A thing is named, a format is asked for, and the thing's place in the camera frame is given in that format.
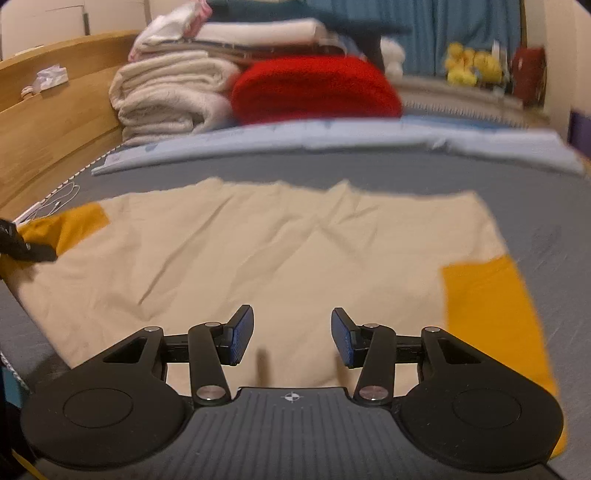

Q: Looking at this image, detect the wooden bed frame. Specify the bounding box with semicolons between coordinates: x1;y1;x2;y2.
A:
1;30;137;219

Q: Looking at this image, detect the pink white cloth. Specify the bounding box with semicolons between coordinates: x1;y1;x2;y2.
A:
127;0;212;62

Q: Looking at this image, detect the white crumpled tissue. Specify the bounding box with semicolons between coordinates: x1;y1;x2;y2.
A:
32;64;69;93

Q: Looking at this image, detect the yellow plush toy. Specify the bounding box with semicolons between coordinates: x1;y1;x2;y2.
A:
444;42;504;87

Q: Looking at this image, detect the light blue folded sheet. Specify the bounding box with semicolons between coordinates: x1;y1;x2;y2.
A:
92;119;585;176

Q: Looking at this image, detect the dark teal garment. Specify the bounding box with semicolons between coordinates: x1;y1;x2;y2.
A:
207;1;413;70

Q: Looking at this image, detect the purple bin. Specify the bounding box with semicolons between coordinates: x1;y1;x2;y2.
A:
568;110;591;158

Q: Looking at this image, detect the red knit blanket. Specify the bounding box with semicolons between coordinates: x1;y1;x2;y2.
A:
230;56;403;124

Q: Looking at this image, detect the beige coat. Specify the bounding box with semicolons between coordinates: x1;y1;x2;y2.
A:
6;177;512;398

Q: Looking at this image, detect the white plush toy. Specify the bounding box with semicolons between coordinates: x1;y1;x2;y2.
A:
381;37;406;79

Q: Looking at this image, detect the blue curtain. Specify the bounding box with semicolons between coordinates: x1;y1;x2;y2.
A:
308;1;522;75

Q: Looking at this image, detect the cream folded blanket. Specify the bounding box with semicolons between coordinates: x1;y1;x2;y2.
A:
108;51;242;146

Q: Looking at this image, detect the white charging cable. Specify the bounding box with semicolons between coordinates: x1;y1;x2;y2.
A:
13;181;82;227

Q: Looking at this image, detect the yellow garment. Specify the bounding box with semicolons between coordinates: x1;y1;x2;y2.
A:
15;202;569;458

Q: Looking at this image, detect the red bag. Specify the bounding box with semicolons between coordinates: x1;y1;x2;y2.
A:
510;46;546;107

